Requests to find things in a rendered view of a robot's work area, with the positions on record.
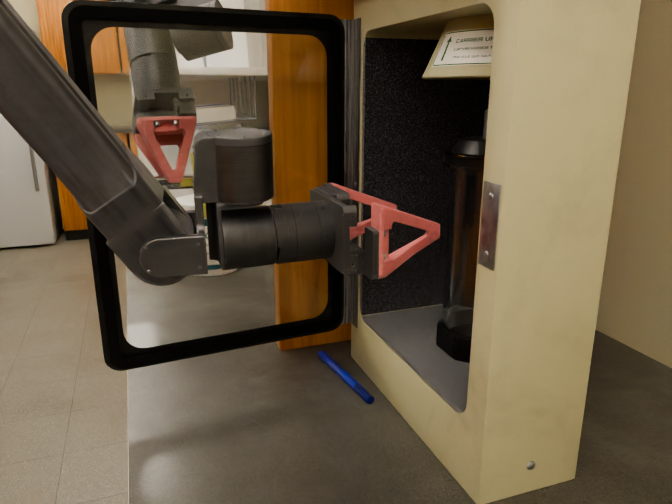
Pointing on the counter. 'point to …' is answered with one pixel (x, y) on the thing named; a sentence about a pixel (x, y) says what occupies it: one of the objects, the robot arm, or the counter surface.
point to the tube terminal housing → (524, 237)
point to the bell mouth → (463, 50)
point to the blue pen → (346, 377)
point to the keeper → (489, 224)
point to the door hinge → (352, 147)
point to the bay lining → (411, 160)
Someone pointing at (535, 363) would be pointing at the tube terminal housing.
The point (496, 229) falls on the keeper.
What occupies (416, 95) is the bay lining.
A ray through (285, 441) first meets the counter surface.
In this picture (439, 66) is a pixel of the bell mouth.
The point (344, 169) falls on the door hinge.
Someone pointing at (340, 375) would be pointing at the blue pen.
